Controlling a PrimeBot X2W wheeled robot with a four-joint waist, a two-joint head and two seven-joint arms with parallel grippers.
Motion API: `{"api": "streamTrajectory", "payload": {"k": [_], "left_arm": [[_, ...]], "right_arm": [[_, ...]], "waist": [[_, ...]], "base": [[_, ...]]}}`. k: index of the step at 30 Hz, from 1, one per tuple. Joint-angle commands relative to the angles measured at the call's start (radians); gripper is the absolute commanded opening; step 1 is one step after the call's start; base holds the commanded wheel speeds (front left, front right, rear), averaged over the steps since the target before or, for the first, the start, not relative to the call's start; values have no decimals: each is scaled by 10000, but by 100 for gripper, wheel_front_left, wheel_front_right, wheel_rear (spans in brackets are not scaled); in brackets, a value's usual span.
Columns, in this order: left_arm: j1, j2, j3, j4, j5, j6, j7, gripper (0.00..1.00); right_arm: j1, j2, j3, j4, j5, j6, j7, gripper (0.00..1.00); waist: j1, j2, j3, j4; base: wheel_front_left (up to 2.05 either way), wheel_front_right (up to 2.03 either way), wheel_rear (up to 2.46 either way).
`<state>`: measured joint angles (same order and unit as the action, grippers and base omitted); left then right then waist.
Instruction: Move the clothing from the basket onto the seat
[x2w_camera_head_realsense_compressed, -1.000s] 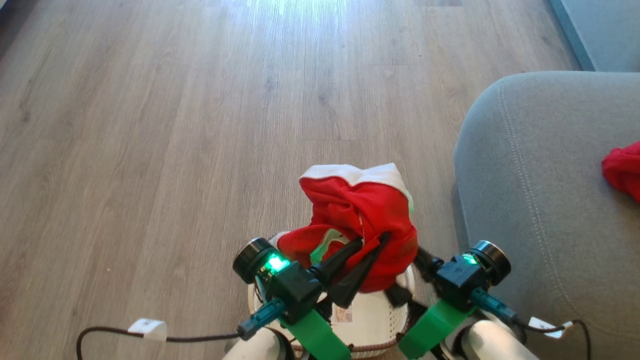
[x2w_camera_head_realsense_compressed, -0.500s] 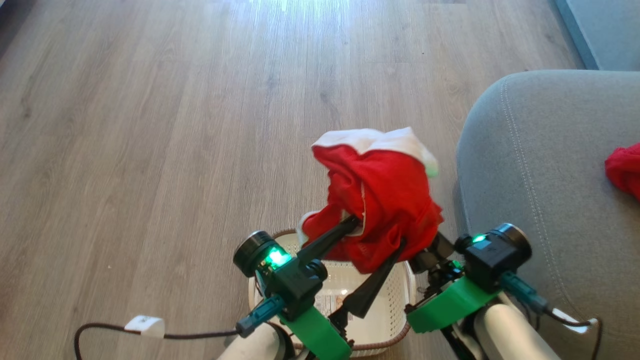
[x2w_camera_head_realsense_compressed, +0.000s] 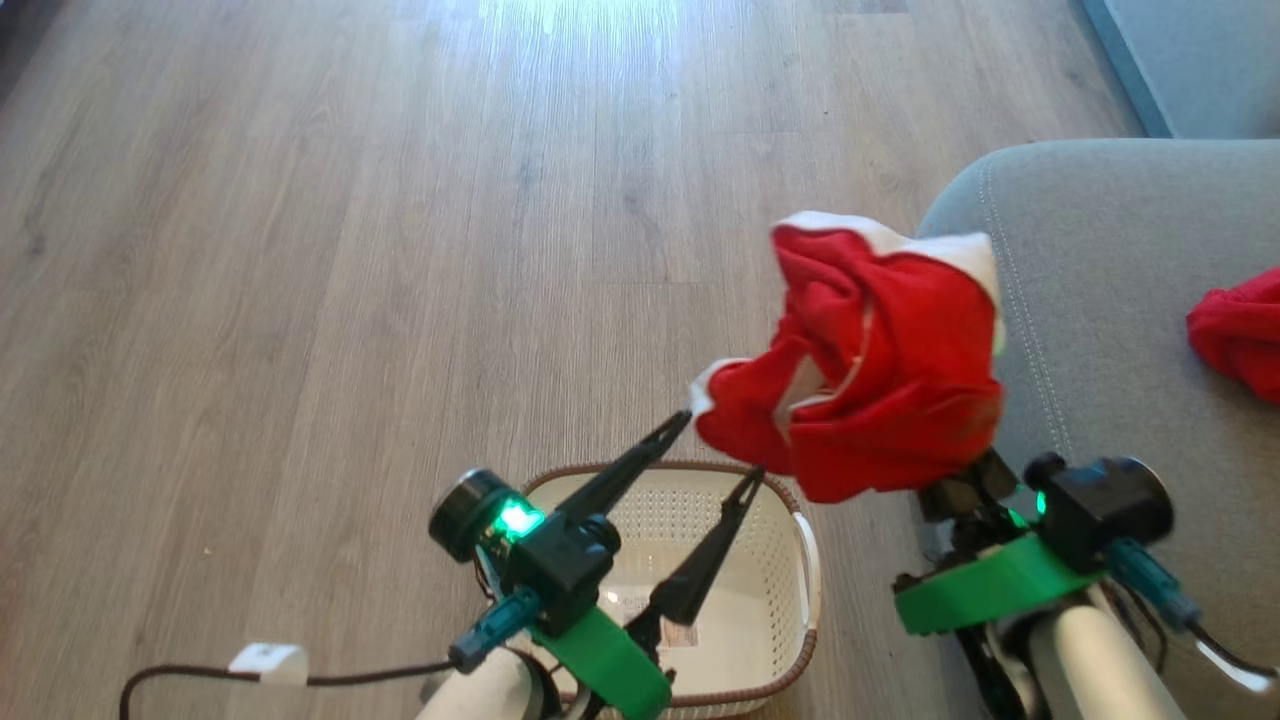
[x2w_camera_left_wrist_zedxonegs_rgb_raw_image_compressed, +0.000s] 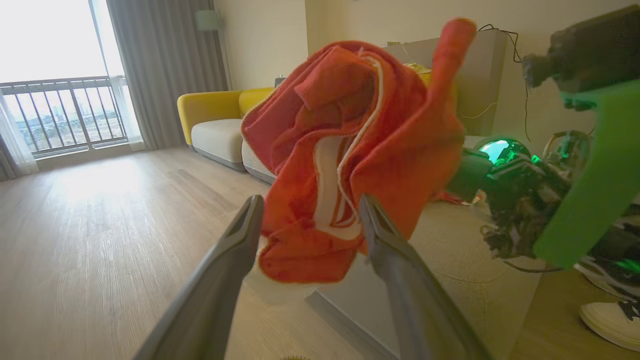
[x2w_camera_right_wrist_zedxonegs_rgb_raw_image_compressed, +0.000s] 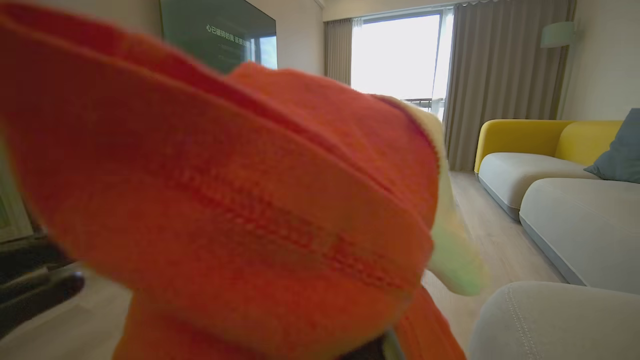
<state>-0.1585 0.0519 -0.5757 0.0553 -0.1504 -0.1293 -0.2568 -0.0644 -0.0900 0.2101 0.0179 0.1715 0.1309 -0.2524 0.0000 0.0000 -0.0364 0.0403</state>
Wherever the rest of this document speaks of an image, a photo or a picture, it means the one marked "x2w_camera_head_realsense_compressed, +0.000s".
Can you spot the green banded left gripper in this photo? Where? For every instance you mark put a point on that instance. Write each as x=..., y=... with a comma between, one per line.
x=620, y=665

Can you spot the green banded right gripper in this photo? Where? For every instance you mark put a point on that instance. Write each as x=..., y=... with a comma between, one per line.
x=990, y=585

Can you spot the red garment with white trim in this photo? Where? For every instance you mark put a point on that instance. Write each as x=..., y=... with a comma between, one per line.
x=900, y=400

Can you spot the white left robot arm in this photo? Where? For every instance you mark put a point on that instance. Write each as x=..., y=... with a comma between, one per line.
x=480, y=700

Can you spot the cream perforated laundry basket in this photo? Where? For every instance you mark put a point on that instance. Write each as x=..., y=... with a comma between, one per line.
x=760, y=600

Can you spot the grey stitched upholstered seat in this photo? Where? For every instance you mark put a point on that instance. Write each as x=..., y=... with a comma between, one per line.
x=1120, y=250

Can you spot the grey sofa seat blue base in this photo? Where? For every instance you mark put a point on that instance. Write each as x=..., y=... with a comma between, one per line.
x=1200, y=60

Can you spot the plain red garment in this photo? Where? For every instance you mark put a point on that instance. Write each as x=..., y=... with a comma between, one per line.
x=1245, y=335

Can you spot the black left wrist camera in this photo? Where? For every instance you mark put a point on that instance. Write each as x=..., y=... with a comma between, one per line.
x=560, y=570

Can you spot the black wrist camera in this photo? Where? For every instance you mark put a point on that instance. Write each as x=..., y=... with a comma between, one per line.
x=560, y=570
x=1100, y=505

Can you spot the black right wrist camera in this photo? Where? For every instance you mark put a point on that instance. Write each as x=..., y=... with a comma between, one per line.
x=1100, y=505

